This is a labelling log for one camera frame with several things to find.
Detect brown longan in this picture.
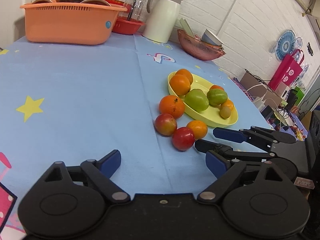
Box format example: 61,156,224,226
219,106,232,119

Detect small orange front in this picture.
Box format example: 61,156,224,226
220,99,234,111

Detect small orange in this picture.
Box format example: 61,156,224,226
220,99,234,111
169,74,190,96

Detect green tomato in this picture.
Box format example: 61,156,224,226
184,89,209,112
207,88,228,106

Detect large orange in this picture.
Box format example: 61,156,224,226
158,95,185,119

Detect white phone charger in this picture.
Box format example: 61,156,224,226
253,96,265,111

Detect cardboard box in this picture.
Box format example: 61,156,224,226
240,71,282,108

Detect blue patterned tablecloth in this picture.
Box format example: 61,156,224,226
1,34,268,199

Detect pink gift bag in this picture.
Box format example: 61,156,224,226
268,49,304,90

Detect pink glass bowl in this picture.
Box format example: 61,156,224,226
177,29,226,61

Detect blue round fan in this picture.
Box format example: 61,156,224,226
270,30,296,61

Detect white blue stacked bowl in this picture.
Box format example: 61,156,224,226
201,29,223,46

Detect green white tilted dish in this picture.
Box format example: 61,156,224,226
180,18,195,38

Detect small red plastic basket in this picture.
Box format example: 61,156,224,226
112,17,145,35

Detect white thermos jug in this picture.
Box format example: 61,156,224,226
142,0,182,43

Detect orange plastic basin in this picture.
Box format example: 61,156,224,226
20,2,127,45

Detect clear glass jar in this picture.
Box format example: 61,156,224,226
126,0,146,21

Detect metal bowls in basin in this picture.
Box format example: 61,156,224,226
32,0,110,6

